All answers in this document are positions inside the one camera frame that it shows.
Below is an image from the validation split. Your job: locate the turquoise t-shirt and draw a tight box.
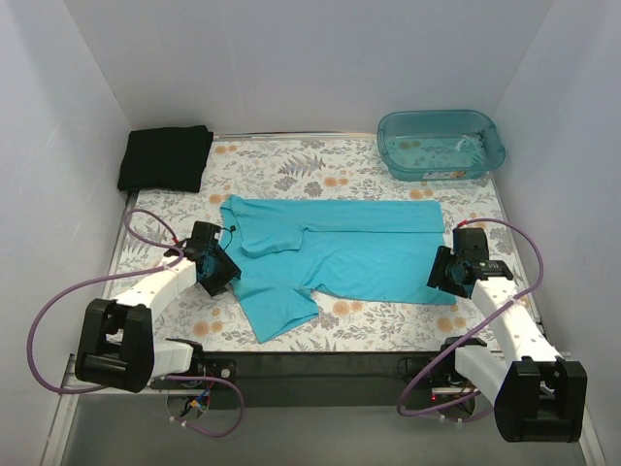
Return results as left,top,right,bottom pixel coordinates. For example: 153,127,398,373
220,195,456,343

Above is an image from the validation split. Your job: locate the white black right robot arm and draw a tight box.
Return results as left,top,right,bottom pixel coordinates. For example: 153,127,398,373
428,226,587,443

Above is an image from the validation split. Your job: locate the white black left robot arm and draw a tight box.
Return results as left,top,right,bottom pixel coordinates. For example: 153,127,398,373
75,221,242,393

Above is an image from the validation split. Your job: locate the folded black t-shirt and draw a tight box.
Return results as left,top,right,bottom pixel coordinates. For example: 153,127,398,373
117,125,213,193

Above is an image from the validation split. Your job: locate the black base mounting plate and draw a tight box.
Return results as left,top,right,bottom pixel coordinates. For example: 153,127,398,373
191,351,486,412

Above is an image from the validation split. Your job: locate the teal transparent plastic bin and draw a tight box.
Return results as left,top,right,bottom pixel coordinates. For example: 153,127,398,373
376,110,507,182

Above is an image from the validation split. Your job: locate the floral patterned table mat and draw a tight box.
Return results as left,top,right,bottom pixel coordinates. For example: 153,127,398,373
105,137,528,351

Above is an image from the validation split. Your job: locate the aluminium frame rail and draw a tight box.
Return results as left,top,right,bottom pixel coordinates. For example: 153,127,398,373
38,351,607,466

